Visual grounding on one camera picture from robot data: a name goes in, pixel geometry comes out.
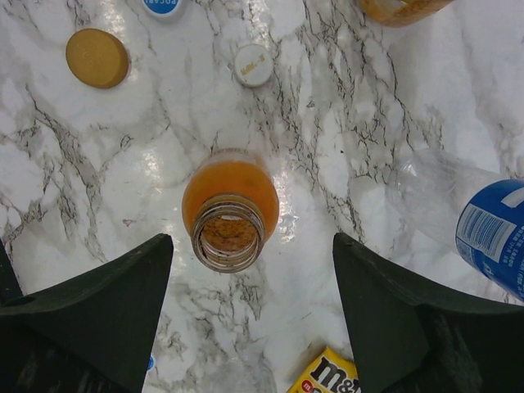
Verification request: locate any blue label water bottle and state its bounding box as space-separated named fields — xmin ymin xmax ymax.
xmin=386 ymin=148 xmax=523 ymax=299

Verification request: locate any tall orange juice bottle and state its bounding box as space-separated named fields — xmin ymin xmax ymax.
xmin=359 ymin=0 xmax=453 ymax=28

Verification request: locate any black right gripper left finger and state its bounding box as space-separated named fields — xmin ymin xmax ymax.
xmin=1 ymin=233 xmax=174 ymax=392

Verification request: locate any blue Pocari Sweat cap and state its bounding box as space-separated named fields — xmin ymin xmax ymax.
xmin=140 ymin=0 xmax=187 ymax=22

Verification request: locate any white bottle cap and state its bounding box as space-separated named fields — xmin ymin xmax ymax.
xmin=233 ymin=43 xmax=273 ymax=88

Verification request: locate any yellow M&M's candy pack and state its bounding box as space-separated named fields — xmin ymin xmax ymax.
xmin=287 ymin=347 xmax=361 ymax=393

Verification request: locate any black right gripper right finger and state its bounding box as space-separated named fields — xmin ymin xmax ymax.
xmin=332 ymin=233 xmax=523 ymax=392

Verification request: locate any small orange juice bottle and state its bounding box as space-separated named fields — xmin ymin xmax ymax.
xmin=182 ymin=148 xmax=279 ymax=273

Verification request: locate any orange bottle cap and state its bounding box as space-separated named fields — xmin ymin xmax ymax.
xmin=65 ymin=28 xmax=129 ymax=89

